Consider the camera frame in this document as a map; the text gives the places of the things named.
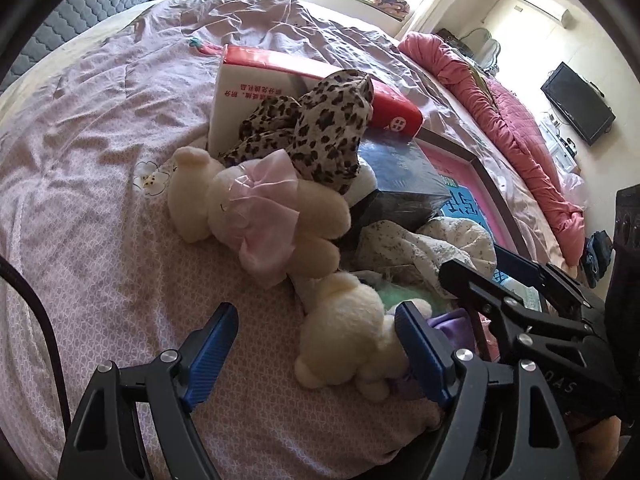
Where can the small cream plush bear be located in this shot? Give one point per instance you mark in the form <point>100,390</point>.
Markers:
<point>340,325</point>

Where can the red and white box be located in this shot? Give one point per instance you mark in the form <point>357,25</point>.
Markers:
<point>240,90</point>

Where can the clear plastic bag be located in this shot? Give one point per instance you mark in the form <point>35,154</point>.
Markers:
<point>572,190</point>

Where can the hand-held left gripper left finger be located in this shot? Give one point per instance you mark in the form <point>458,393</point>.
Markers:
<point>212,360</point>

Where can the white framed mirror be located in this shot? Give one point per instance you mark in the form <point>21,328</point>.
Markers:
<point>485,50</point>

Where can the blue book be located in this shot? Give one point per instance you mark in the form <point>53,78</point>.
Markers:
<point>465,205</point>

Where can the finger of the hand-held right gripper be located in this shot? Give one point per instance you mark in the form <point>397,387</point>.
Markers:
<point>480,290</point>
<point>517,262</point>

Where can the white air conditioner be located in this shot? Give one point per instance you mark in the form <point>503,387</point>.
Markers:
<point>542,5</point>

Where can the pink quilt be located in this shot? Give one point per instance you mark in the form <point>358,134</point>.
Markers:
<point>520,135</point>

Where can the white cabinet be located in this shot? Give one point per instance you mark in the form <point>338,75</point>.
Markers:
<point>557,142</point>

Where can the pile of jeans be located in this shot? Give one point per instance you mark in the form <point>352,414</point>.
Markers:
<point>597,257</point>

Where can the dark blue box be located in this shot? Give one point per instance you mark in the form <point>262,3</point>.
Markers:
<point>400,175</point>

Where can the grey quilted headboard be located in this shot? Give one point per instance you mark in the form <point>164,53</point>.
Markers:
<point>75,15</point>

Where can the lilac bed sheet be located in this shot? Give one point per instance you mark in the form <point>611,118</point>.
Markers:
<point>100,160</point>

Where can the brown framed pink tray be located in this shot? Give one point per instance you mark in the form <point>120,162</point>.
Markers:
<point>450,165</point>

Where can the leopard print cloth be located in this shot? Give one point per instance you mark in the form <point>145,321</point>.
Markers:
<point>325,125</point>

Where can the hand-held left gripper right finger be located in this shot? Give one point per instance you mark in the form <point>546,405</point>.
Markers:
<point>422,360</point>

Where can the cream plush bunny pink dress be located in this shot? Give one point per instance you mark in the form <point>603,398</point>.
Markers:
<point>200,195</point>

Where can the black television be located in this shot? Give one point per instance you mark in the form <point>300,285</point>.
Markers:
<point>577,102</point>

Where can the purple plush toy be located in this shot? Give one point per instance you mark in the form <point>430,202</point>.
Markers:
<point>455,327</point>

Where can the white floral cloth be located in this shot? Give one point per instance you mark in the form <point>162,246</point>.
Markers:
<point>400,250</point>

